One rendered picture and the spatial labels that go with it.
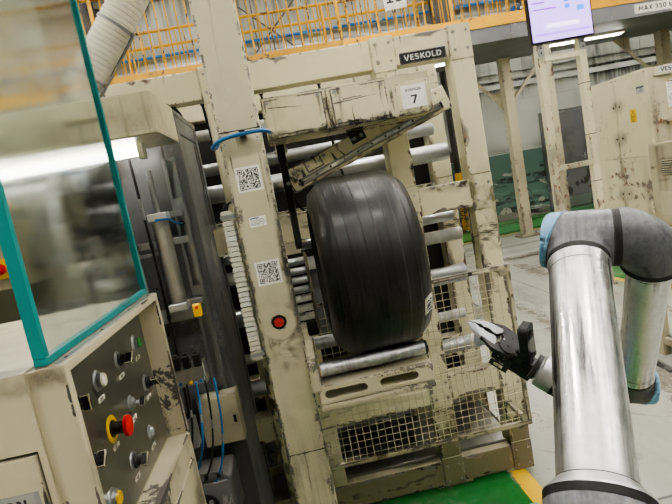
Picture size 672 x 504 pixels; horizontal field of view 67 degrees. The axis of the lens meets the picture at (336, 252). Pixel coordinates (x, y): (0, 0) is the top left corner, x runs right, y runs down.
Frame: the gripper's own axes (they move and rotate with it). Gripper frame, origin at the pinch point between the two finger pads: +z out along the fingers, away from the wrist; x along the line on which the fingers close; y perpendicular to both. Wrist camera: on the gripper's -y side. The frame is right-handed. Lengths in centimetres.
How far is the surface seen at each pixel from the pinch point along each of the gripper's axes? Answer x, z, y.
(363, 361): -16.8, 21.9, 22.5
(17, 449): -95, 38, -34
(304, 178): 27, 82, 10
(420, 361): -5.2, 8.4, 22.6
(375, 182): 11.7, 44.1, -17.8
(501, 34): 594, 198, 158
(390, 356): -10.7, 16.2, 21.2
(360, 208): 0.2, 41.4, -16.8
